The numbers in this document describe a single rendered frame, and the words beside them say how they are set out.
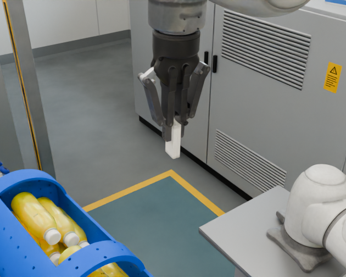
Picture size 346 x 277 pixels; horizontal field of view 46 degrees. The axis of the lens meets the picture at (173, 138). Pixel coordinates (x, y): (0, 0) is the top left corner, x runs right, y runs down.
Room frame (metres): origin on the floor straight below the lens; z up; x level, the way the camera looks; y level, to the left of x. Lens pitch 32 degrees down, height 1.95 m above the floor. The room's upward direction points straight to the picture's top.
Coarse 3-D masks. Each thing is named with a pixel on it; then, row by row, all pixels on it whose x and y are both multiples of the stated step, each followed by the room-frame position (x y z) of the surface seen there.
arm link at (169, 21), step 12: (156, 0) 0.59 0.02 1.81; (168, 0) 0.58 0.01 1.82; (180, 0) 0.58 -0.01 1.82; (192, 0) 0.58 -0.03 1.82; (204, 0) 0.60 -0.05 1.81; (156, 12) 0.59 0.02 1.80; (168, 12) 0.58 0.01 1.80; (180, 12) 0.58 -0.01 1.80; (192, 12) 0.59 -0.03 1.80; (204, 12) 0.61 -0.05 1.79; (156, 24) 0.59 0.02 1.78; (168, 24) 0.58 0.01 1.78; (180, 24) 0.58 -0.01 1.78; (192, 24) 0.59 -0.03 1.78; (204, 24) 0.61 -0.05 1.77
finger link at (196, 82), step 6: (204, 66) 0.65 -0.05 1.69; (204, 72) 0.64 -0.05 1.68; (192, 78) 0.65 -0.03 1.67; (198, 78) 0.64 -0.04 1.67; (204, 78) 0.64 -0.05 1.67; (192, 84) 0.65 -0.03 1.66; (198, 84) 0.64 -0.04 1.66; (192, 90) 0.64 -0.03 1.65; (198, 90) 0.64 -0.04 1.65; (192, 96) 0.64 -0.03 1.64; (198, 96) 0.64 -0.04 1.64; (192, 102) 0.63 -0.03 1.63; (192, 108) 0.63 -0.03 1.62; (192, 114) 0.63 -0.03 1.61
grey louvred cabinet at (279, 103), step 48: (144, 0) 3.27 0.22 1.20; (144, 48) 3.29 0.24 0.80; (240, 48) 2.39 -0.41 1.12; (288, 48) 2.11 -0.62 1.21; (336, 48) 1.88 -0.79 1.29; (144, 96) 3.32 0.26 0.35; (240, 96) 2.37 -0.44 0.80; (288, 96) 2.07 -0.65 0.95; (336, 96) 1.84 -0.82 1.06; (192, 144) 2.75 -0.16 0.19; (240, 144) 2.32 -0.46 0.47; (288, 144) 2.02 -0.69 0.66; (336, 144) 1.79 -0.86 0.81; (240, 192) 2.34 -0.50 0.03
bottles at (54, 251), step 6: (72, 222) 0.92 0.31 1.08; (78, 228) 0.90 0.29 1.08; (78, 234) 0.87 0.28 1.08; (84, 234) 0.88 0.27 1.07; (42, 240) 0.83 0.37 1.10; (84, 240) 0.86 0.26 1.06; (42, 246) 0.81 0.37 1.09; (48, 246) 0.81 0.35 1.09; (54, 246) 0.81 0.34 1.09; (60, 246) 0.87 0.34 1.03; (66, 246) 0.85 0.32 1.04; (84, 246) 0.83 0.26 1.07; (48, 252) 0.79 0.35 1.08; (54, 252) 0.79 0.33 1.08; (60, 252) 0.84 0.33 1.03; (54, 258) 0.77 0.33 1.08; (54, 264) 0.77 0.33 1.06; (114, 264) 0.76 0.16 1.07; (120, 270) 0.74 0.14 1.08; (126, 276) 0.72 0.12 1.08
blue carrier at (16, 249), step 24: (0, 192) 0.88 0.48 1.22; (48, 192) 1.03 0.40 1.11; (0, 216) 0.81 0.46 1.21; (72, 216) 0.97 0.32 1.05; (0, 240) 0.75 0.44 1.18; (24, 240) 0.71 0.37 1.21; (96, 240) 0.87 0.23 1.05; (0, 264) 0.71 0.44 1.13; (24, 264) 0.66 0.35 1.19; (48, 264) 0.64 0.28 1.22; (72, 264) 0.62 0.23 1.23; (96, 264) 0.62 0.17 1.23; (120, 264) 0.78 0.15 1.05
